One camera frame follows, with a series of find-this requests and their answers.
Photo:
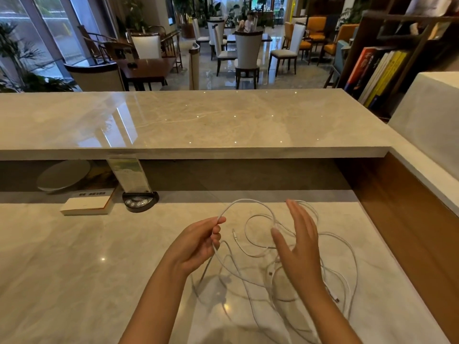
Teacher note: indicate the person's right hand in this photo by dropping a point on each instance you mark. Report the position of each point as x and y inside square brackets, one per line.
[303, 261]

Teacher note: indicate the person's left hand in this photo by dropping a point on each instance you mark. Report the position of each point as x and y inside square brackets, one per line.
[190, 247]

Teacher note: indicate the person's right thumb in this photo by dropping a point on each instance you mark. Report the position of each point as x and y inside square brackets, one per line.
[280, 243]

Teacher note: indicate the person's right forearm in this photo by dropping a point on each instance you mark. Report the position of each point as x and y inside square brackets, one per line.
[330, 318]

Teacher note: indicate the person's left forearm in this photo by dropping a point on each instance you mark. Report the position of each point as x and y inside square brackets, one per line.
[157, 304]

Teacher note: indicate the black call button base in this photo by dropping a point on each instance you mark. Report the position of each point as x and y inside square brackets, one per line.
[140, 201]

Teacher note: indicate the clear acrylic sign holder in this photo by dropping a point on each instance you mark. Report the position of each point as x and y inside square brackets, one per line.
[129, 175]

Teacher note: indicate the blue chair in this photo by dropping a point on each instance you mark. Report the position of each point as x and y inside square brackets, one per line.
[339, 62]

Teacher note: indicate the row of colourful books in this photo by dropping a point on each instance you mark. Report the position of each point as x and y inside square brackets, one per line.
[380, 75]

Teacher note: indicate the white narrow stand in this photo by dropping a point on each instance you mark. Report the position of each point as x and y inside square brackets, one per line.
[194, 66]

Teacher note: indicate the white book with brown edge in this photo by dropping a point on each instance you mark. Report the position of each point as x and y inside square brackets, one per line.
[86, 205]

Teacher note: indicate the dark dining table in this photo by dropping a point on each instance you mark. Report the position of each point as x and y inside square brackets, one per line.
[267, 37]

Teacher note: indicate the dark wooden table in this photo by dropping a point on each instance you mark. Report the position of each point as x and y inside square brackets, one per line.
[147, 68]

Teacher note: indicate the dark wooden armchair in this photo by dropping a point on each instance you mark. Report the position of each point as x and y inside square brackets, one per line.
[95, 46]
[173, 46]

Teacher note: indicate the grey round plate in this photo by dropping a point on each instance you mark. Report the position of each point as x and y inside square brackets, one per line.
[63, 175]

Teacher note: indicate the dark wooden bookshelf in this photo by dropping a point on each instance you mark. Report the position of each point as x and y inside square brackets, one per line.
[419, 42]

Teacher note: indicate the green potted palm plant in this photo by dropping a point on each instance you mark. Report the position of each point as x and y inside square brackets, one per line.
[25, 80]

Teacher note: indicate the white dining chair dark frame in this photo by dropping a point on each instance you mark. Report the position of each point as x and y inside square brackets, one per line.
[98, 78]
[223, 46]
[146, 46]
[248, 53]
[198, 32]
[288, 50]

